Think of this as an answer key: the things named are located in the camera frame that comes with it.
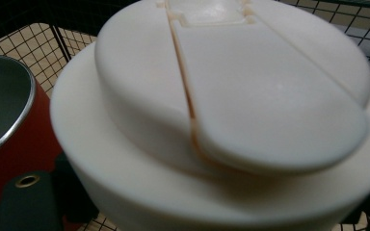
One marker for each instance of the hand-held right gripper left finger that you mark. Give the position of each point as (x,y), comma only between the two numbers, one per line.
(29,205)

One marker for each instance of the red cup with steel interior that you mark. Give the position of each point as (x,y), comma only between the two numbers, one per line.
(16,144)

